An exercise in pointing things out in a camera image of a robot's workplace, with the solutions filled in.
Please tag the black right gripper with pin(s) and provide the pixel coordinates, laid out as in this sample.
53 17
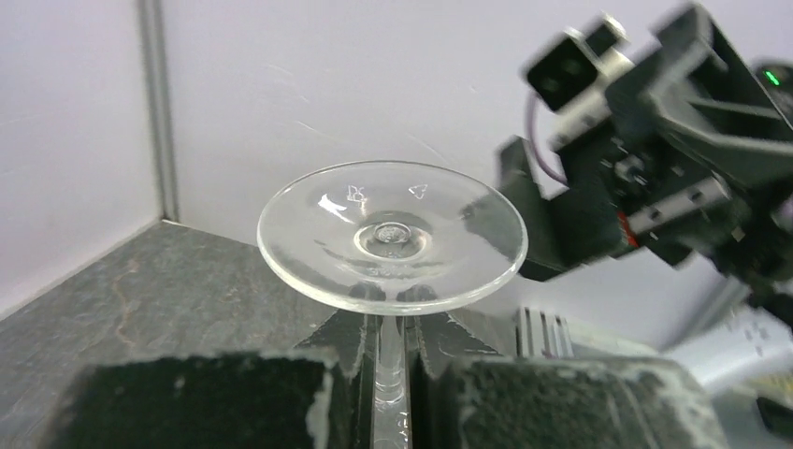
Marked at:
696 157

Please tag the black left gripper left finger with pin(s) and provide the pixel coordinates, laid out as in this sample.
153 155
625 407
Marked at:
315 395

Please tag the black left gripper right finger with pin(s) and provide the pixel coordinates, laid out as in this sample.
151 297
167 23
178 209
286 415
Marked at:
465 393

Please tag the clear wine glass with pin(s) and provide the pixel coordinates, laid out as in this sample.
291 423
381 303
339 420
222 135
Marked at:
392 240

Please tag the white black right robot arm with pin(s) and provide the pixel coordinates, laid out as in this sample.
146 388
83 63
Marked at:
688 150

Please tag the slotted cable duct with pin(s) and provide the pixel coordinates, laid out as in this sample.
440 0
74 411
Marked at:
549 335

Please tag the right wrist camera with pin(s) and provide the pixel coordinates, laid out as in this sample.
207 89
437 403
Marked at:
571 76

